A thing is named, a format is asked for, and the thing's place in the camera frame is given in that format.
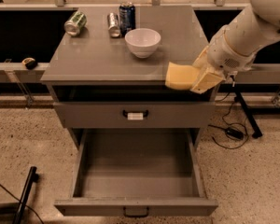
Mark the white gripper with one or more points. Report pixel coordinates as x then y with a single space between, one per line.
224 55

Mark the yellow sponge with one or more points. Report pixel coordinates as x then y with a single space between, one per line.
181 77

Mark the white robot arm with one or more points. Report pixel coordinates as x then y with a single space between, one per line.
234 47

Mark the closed grey upper drawer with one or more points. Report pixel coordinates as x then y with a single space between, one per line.
134 114

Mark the grey drawer cabinet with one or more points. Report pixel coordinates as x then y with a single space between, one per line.
95 67

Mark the open grey lower drawer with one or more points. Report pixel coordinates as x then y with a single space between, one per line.
136 173

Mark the white bowl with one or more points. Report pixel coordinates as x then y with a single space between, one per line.
142 42

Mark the black stand leg right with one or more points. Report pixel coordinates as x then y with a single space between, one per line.
239 98

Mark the blue soda can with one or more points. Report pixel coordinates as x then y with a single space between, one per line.
126 17

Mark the silver can lying down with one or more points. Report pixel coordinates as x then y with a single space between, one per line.
113 25

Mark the green can lying down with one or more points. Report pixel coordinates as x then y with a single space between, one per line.
75 23

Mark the black tape measure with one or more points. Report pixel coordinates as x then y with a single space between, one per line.
30 63

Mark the black bar lower left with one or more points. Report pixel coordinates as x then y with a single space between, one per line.
30 180

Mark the black power adapter with cable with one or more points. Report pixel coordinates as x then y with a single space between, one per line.
235 131

